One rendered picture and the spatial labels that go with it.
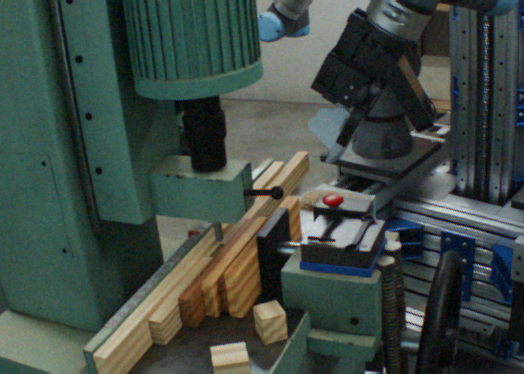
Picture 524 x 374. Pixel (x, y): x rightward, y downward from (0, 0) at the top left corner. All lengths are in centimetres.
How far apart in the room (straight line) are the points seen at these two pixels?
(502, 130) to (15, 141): 103
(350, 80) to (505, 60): 70
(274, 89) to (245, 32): 381
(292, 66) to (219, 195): 365
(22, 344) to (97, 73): 48
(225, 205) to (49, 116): 28
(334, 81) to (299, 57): 367
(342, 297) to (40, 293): 52
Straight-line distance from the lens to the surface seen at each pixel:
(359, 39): 85
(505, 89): 152
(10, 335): 119
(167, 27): 83
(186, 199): 97
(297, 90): 460
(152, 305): 90
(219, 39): 84
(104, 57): 91
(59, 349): 112
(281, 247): 97
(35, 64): 94
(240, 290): 91
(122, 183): 97
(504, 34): 148
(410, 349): 100
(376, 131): 158
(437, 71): 379
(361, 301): 90
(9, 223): 111
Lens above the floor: 145
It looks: 25 degrees down
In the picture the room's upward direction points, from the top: 6 degrees counter-clockwise
